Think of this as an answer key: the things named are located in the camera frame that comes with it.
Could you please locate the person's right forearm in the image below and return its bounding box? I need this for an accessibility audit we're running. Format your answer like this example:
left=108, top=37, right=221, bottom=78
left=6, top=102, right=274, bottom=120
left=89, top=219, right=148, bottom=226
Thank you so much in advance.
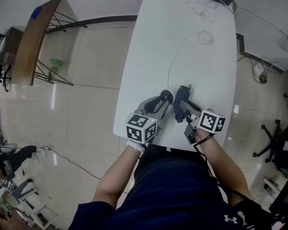
left=197, top=131, right=254, bottom=207

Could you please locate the black office chair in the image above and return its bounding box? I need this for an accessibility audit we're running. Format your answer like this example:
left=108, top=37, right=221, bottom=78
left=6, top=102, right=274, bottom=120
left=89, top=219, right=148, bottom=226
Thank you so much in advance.
left=252, top=119, right=288, bottom=177

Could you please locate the person's navy shirt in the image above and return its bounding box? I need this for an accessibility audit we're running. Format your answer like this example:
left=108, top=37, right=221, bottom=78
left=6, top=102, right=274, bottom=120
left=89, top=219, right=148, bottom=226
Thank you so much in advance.
left=68, top=144, right=270, bottom=230

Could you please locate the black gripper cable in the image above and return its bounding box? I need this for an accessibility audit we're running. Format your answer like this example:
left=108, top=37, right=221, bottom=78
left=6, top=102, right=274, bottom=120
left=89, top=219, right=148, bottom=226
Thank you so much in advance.
left=192, top=134, right=255, bottom=201

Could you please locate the small blue object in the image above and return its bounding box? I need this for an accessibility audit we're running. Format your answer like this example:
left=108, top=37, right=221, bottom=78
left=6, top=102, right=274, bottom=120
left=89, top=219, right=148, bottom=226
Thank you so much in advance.
left=31, top=6, right=43, bottom=19

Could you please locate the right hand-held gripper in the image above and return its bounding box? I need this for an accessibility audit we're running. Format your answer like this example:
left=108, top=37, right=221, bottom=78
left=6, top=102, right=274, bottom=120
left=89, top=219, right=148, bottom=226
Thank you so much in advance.
left=179, top=99, right=226, bottom=145

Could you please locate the white desk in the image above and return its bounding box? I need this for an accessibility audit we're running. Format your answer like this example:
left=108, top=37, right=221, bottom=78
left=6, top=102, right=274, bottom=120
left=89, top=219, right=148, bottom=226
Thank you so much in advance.
left=112, top=0, right=238, bottom=152

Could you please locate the brown cabinet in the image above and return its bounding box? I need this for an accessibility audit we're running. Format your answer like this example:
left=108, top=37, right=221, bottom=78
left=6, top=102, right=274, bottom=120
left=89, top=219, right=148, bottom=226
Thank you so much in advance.
left=0, top=26, right=25, bottom=62

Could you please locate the white paper notice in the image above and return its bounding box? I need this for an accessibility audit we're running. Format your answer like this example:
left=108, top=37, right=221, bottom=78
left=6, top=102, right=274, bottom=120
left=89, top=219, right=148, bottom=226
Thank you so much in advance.
left=274, top=35, right=288, bottom=54

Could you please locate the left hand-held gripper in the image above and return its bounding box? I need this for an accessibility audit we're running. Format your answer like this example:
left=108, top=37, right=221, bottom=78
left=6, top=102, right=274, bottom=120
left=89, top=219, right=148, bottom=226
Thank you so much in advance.
left=126, top=94, right=170, bottom=144

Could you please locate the tangled white cable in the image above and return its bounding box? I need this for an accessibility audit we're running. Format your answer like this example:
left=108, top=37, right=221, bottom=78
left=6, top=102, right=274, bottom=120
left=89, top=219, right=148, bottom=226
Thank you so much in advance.
left=185, top=0, right=219, bottom=23

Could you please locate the thin white cable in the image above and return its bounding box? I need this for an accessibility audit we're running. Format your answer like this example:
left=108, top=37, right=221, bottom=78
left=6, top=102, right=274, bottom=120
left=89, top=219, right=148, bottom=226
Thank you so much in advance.
left=167, top=30, right=216, bottom=91

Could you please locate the wooden desk with black legs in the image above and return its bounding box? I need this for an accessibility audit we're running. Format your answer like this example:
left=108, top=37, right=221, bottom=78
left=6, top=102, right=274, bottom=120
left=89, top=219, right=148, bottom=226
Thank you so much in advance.
left=11, top=0, right=88, bottom=86

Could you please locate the black cable with adapter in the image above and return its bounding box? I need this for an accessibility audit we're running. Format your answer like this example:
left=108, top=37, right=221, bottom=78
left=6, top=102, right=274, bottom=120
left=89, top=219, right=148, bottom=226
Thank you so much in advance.
left=41, top=145, right=105, bottom=180

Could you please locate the white wristband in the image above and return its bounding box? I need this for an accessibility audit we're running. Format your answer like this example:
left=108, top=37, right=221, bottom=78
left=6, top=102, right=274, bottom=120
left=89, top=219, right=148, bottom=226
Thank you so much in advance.
left=126, top=139, right=147, bottom=153

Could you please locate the white adapter box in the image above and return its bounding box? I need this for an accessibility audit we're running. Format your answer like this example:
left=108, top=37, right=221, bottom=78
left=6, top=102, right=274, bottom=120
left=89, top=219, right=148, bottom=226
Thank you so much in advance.
left=252, top=63, right=265, bottom=76

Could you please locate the person's left forearm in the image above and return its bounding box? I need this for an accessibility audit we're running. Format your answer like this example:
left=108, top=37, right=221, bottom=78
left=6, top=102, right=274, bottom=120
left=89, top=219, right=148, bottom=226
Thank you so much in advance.
left=93, top=145, right=145, bottom=208

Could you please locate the dark blue cloth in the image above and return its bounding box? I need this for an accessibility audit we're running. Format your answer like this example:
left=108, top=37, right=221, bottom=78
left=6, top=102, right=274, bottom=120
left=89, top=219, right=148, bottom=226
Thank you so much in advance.
left=173, top=84, right=192, bottom=124

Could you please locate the black waist pouch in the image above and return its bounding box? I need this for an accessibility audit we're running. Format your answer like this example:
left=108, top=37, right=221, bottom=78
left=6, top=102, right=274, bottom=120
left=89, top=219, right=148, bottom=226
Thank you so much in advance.
left=235, top=200, right=274, bottom=230

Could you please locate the white shelf rack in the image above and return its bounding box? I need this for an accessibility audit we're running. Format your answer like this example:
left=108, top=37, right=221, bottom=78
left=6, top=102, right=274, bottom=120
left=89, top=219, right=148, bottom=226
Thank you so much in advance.
left=4, top=178, right=59, bottom=230

